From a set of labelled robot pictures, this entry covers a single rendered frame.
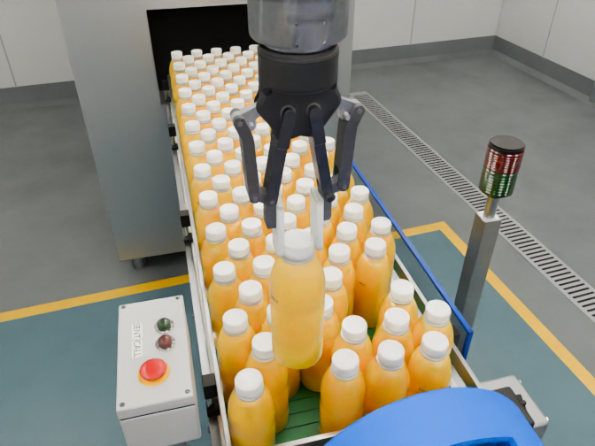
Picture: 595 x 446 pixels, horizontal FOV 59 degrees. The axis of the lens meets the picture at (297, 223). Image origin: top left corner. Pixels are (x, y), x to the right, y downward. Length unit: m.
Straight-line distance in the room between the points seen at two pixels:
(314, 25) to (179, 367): 0.51
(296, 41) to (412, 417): 0.37
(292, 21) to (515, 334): 2.14
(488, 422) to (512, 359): 1.79
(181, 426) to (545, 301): 2.12
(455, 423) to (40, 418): 1.85
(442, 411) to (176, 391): 0.36
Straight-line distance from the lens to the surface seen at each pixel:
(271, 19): 0.47
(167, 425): 0.79
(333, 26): 0.47
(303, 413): 0.96
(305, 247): 0.60
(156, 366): 0.77
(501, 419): 0.61
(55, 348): 2.46
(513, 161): 1.02
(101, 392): 2.24
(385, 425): 0.57
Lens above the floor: 1.69
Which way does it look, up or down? 35 degrees down
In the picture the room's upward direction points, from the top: straight up
